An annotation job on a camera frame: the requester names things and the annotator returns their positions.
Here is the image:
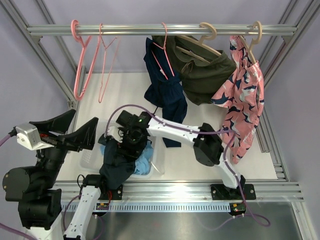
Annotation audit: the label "white slotted cable duct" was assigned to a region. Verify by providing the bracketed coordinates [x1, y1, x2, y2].
[59, 201, 231, 211]

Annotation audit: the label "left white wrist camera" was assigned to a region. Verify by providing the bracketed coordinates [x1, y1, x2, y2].
[15, 123, 51, 151]

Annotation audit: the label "pink patterned shorts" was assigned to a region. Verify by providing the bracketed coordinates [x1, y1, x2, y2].
[211, 35, 265, 164]

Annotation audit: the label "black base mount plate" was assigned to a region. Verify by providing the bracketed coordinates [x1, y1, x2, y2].
[210, 183, 257, 201]
[99, 184, 123, 201]

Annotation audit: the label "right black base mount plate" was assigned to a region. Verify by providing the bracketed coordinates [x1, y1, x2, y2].
[210, 183, 257, 201]

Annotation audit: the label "aluminium hanging rail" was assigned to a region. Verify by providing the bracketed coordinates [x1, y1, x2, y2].
[26, 23, 298, 37]

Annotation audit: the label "dark navy shorts with zipper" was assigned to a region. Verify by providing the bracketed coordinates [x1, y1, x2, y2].
[98, 134, 137, 190]

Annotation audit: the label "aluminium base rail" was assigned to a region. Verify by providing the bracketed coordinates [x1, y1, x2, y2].
[52, 180, 305, 203]

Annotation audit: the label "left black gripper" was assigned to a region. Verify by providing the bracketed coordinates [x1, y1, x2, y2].
[29, 108, 98, 189]

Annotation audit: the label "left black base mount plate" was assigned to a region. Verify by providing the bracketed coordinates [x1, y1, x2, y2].
[99, 184, 123, 201]

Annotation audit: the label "wooden hanger with pink shorts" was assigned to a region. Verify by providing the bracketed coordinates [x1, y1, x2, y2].
[238, 20, 263, 65]

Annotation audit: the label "navy drawstring shorts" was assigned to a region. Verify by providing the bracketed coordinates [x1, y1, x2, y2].
[143, 36, 188, 149]

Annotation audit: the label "white plastic basket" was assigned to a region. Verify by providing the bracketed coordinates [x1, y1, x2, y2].
[78, 120, 165, 181]

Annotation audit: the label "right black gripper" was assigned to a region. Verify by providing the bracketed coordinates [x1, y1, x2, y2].
[116, 128, 142, 163]

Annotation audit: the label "thin pink wire hanger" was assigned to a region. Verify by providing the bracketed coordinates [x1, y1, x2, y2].
[154, 22, 175, 77]
[98, 23, 121, 104]

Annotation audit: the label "light blue shorts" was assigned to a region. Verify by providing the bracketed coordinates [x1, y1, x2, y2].
[99, 141, 155, 176]

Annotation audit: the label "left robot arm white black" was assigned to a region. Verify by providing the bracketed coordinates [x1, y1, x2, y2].
[2, 109, 108, 240]

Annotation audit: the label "thick pink plastic hanger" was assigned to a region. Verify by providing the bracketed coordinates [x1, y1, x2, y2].
[70, 19, 101, 101]

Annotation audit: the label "wooden hanger with olive shorts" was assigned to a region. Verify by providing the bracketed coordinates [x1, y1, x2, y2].
[176, 22, 222, 63]

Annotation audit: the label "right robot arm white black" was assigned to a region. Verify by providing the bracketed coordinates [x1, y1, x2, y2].
[107, 110, 246, 200]

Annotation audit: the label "olive green shorts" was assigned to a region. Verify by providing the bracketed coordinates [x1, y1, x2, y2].
[150, 35, 236, 105]

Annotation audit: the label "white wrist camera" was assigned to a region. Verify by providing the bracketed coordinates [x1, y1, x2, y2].
[15, 123, 51, 151]
[105, 126, 124, 143]

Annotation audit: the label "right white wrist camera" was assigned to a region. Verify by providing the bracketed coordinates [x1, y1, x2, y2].
[105, 126, 124, 143]

